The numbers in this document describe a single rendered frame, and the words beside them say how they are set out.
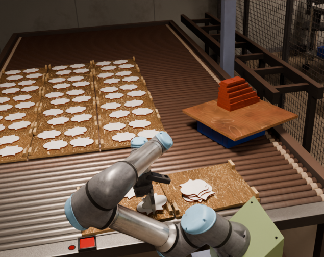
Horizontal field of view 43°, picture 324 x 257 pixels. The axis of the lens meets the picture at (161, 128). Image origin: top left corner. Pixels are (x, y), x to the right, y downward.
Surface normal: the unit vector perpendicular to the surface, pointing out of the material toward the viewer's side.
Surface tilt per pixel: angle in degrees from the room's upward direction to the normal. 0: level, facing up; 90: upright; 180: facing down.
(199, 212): 38
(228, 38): 90
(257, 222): 45
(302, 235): 0
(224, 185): 0
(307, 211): 0
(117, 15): 90
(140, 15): 90
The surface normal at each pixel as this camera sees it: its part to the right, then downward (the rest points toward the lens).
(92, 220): 0.22, 0.67
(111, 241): -0.04, -0.90
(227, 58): 0.18, 0.43
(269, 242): -0.72, -0.54
